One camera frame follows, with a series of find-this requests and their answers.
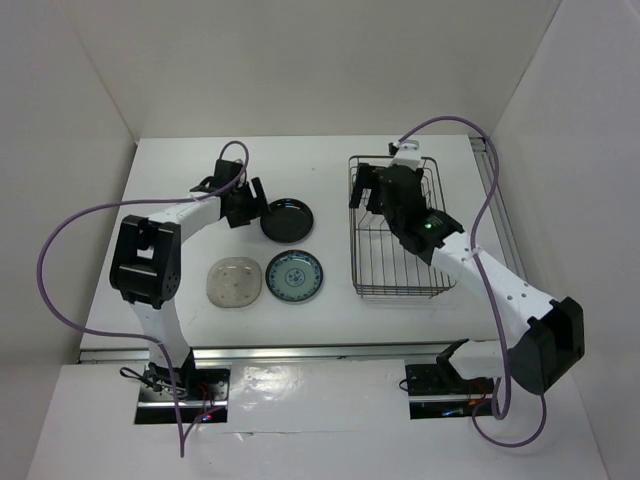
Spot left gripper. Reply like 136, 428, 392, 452
226, 176, 273, 229

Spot black round plate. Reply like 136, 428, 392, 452
260, 198, 314, 244

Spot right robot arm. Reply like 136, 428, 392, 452
349, 163, 585, 395

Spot frosted square glass plate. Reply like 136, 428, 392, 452
206, 257, 262, 309

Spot blue patterned round plate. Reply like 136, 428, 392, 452
265, 249, 324, 303

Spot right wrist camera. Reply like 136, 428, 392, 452
388, 140, 422, 170

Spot metal wire dish rack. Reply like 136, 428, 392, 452
348, 155, 456, 300

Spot front aluminium rail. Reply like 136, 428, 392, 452
77, 340, 501, 364

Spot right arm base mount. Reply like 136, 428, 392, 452
398, 363, 495, 420

